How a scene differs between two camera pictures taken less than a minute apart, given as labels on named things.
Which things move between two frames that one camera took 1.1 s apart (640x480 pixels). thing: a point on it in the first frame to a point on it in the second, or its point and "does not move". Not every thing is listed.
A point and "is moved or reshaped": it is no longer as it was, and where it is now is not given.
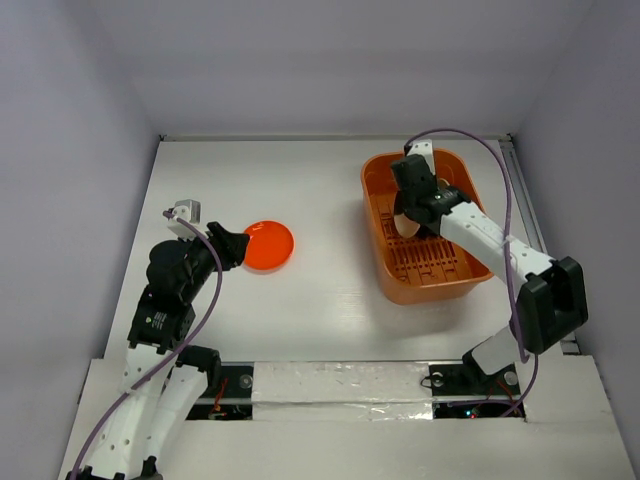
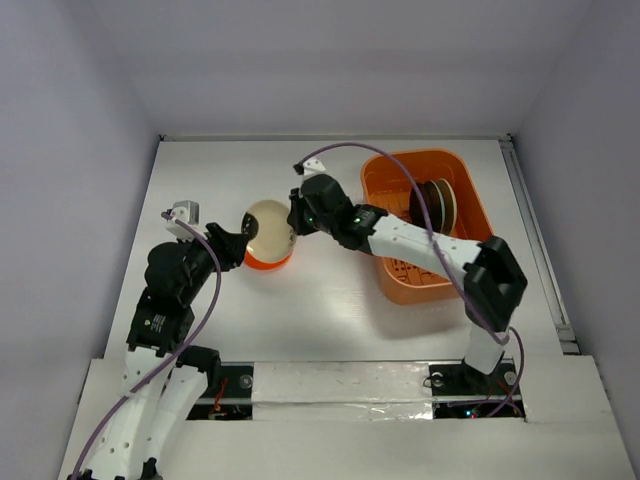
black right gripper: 407,203 to 300,212
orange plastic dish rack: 429,265 does not move
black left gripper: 231,245 does not move
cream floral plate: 408,228 is moved or reshaped
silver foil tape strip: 342,391 does not move
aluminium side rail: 570,344 does not move
